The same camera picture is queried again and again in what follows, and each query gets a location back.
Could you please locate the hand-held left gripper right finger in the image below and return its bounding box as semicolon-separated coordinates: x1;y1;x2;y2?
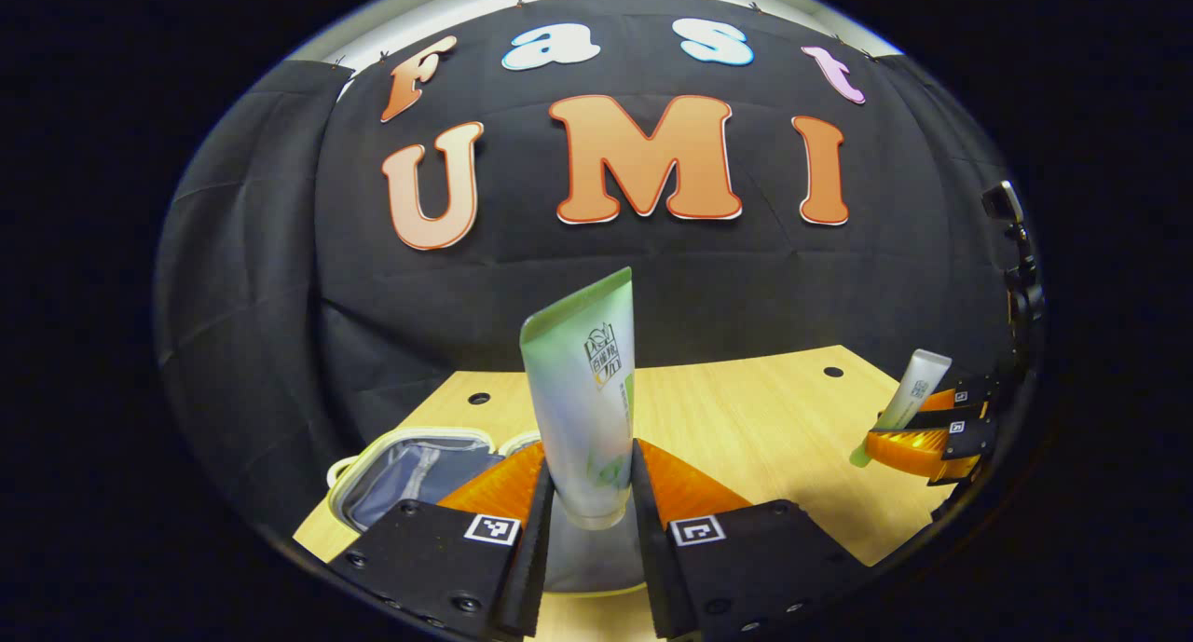
632;439;874;641

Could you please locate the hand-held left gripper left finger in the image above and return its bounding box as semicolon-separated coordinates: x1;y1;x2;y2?
326;440;557;641

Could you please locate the small white green-capped tube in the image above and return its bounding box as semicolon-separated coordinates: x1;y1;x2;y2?
850;348;953;468

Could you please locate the cream yellow small suitcase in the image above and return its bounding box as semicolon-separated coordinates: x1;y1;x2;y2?
326;426;649;598

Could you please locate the large green white cream tube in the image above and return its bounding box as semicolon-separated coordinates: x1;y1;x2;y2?
519;267;637;531

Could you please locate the black backdrop cloth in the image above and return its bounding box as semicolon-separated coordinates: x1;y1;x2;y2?
154;0;1037;542

